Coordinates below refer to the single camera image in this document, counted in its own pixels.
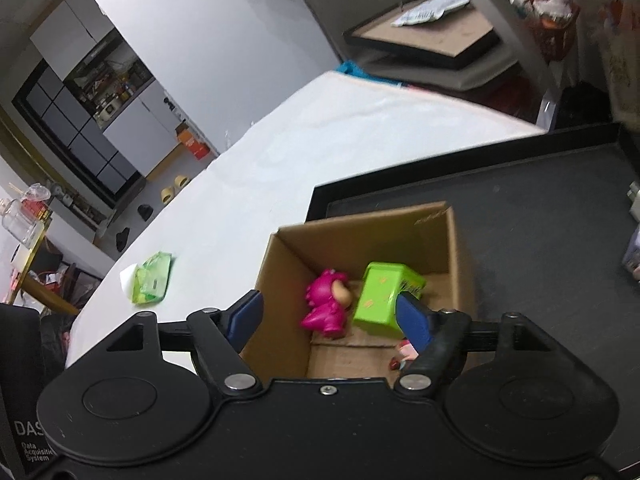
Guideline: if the cardboard box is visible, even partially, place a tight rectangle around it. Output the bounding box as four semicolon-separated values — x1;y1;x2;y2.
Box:
239;202;477;382

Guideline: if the white table cover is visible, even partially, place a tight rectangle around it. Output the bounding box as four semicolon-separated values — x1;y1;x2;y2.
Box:
65;70;549;372

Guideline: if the brown-haired doll figurine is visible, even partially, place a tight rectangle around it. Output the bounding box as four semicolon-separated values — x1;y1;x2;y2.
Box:
389;339;419;374

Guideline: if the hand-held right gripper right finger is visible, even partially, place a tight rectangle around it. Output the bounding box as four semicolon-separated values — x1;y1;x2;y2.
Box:
393;292;557;394

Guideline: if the cluttered wall shelf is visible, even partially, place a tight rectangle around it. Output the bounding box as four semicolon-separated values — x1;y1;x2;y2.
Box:
64;29;157;129

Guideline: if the orange carton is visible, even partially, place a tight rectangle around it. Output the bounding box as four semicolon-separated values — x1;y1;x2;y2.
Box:
174;120;211;161

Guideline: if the black glass-door cabinet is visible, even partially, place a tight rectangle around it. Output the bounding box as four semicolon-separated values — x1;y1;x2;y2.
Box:
12;57;144;204

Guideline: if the green hexagonal box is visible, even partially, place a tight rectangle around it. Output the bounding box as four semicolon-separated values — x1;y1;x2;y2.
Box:
352;261;427;336

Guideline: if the clear glass bottle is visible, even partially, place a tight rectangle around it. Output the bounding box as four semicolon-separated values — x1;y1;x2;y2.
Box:
0;198;39;249

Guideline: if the black shallow tray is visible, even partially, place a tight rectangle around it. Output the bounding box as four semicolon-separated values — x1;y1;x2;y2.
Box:
303;122;640;471

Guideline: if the white mailing bag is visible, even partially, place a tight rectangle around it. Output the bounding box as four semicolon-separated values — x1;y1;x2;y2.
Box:
389;0;472;28

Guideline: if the white cabinet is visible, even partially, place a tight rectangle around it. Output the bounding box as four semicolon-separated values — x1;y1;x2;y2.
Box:
102;79;219;177

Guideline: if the beige tote bag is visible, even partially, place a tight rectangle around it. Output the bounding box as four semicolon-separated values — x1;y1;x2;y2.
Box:
599;0;640;122

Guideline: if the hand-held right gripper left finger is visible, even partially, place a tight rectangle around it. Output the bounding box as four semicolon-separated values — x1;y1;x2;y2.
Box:
106;290;265;394

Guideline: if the red basket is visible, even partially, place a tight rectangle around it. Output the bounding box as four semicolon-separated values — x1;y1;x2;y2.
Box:
522;0;581;62

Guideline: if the magenta toy figurine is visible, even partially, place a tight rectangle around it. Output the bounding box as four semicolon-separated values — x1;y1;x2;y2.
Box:
301;268;351;339

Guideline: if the green tissue packet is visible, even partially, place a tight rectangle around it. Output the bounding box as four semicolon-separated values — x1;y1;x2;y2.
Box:
119;251;174;306

